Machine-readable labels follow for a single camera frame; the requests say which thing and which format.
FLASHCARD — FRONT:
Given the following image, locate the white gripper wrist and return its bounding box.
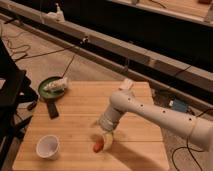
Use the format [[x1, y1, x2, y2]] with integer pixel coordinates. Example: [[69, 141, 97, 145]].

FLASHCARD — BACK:
[[98, 112, 121, 151]]

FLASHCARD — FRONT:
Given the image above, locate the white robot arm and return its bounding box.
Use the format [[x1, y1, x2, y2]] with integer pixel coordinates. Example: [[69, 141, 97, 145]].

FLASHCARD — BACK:
[[99, 90, 213, 151]]

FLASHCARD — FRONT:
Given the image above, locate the white ceramic cup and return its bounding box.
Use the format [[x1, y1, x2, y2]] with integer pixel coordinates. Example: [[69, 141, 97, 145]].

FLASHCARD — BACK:
[[36, 135, 60, 160]]

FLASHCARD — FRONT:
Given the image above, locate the white crumpled cloth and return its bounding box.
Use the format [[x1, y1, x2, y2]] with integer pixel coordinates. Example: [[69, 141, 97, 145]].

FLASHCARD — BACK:
[[44, 77, 68, 92]]

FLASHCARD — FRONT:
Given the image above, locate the green frying pan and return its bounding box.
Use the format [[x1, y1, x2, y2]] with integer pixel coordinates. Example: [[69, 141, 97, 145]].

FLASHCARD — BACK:
[[38, 76, 65, 119]]

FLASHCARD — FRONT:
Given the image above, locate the blue electronic box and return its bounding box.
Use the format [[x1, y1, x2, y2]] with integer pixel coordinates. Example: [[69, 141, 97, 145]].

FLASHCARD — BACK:
[[169, 99, 188, 113]]

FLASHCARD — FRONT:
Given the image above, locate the black floor cable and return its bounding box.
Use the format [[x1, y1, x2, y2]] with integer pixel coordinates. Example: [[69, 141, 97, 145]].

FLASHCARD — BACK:
[[171, 109, 213, 171]]

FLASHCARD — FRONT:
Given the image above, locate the black stand frame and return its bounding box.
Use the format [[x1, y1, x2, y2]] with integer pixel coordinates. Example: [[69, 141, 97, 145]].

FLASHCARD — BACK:
[[0, 38, 38, 171]]

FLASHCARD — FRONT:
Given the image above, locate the long metal rail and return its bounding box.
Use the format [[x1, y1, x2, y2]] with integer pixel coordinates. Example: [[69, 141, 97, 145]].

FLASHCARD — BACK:
[[0, 0, 213, 104]]

